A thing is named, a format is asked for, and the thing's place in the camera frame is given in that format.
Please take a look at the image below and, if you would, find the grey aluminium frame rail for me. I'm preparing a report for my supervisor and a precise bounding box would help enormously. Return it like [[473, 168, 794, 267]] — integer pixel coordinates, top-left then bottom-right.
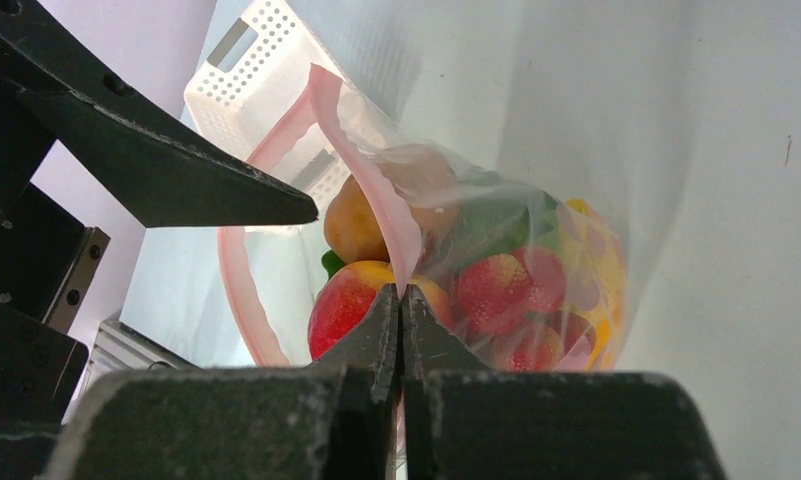
[[79, 319, 196, 394]]

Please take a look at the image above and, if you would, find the red toy strawberry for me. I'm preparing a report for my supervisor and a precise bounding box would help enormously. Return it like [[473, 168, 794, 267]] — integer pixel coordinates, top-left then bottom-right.
[[455, 246, 566, 335], [491, 312, 597, 372]]

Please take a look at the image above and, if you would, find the red toy apple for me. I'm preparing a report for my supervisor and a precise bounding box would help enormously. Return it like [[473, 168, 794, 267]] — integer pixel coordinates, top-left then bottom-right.
[[307, 260, 461, 361]]

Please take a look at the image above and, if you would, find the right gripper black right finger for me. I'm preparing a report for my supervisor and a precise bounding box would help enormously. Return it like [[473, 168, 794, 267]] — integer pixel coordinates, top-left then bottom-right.
[[400, 285, 496, 479]]

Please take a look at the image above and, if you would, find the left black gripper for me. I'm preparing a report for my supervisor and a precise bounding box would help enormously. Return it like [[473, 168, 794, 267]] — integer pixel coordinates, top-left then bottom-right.
[[0, 81, 89, 479]]

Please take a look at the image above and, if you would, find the white perforated plastic basket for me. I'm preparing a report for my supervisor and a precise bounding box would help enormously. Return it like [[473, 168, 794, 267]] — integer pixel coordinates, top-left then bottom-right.
[[183, 0, 375, 233]]

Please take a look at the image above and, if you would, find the clear zip top bag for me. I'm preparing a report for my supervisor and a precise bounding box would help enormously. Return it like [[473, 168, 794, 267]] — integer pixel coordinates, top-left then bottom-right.
[[248, 64, 627, 372]]

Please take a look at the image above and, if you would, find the brown toy potato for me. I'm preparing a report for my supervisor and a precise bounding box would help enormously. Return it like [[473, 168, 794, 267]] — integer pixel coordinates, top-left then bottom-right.
[[323, 173, 461, 265]]

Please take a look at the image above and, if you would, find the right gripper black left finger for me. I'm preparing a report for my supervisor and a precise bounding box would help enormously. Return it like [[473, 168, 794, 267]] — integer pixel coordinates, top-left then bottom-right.
[[310, 283, 400, 479]]

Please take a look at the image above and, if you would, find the yellow toy lemon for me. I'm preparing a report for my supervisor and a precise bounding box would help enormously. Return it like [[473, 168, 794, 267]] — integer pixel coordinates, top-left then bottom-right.
[[556, 198, 628, 370]]

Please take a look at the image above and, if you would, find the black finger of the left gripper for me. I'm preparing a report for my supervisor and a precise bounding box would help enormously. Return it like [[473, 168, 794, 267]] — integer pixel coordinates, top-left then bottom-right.
[[0, 1, 318, 228]]

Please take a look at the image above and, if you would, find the green toy lettuce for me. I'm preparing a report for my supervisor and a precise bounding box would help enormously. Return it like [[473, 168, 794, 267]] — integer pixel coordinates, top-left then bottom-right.
[[321, 186, 558, 282]]

